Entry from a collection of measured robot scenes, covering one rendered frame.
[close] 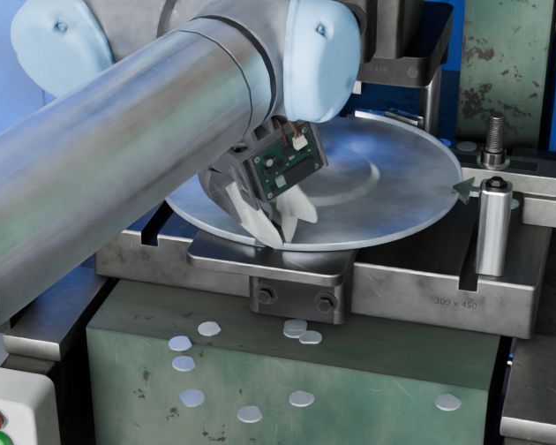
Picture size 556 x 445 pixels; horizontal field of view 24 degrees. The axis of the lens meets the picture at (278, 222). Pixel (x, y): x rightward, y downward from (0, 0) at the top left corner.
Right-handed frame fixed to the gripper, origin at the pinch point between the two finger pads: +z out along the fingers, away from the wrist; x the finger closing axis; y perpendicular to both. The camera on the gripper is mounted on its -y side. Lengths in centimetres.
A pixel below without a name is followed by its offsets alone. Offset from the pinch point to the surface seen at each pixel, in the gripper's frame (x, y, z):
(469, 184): 19.4, 0.8, 7.4
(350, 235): 5.7, 2.1, 3.3
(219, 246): -4.5, -2.5, 0.1
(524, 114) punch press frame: 39.4, -16.9, 19.7
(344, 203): 8.4, -3.0, 4.2
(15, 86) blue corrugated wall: 16, -165, 63
